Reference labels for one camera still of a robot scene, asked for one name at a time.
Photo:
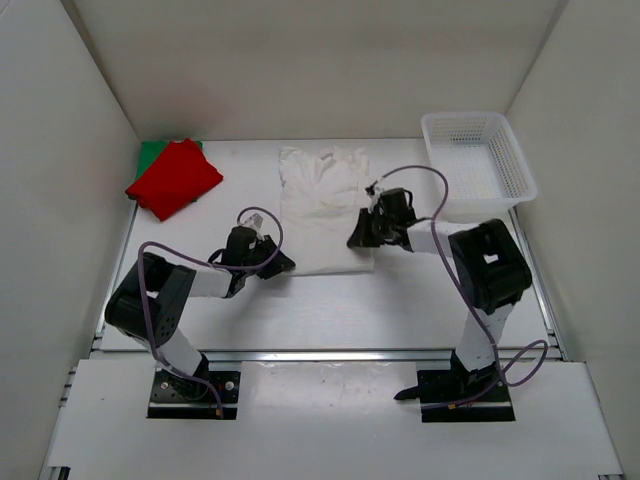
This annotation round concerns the red t shirt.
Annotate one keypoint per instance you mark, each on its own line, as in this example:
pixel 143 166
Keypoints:
pixel 172 180

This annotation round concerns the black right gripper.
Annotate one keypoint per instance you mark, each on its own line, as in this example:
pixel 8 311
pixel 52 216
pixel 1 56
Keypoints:
pixel 361 237

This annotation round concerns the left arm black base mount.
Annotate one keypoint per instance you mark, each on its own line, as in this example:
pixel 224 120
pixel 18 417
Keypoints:
pixel 172 397

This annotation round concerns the green t shirt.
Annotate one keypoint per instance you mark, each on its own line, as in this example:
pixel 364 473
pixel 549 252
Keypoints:
pixel 145 160

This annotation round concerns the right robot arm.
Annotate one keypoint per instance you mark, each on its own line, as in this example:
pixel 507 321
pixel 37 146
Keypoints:
pixel 489 268

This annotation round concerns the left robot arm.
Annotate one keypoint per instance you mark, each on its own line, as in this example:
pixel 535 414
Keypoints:
pixel 148 304

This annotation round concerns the white plastic basket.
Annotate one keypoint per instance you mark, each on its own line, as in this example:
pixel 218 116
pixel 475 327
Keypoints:
pixel 480 157

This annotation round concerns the white cloth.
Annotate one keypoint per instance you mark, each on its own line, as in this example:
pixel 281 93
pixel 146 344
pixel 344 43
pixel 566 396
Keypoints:
pixel 321 197

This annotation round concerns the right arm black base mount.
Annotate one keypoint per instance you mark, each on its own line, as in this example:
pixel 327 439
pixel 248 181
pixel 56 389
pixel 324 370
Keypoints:
pixel 456 396

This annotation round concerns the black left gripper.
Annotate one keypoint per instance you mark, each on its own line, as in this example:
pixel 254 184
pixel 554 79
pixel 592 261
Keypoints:
pixel 281 263

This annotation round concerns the aluminium table edge rail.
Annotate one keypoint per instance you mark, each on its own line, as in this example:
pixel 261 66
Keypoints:
pixel 328 356

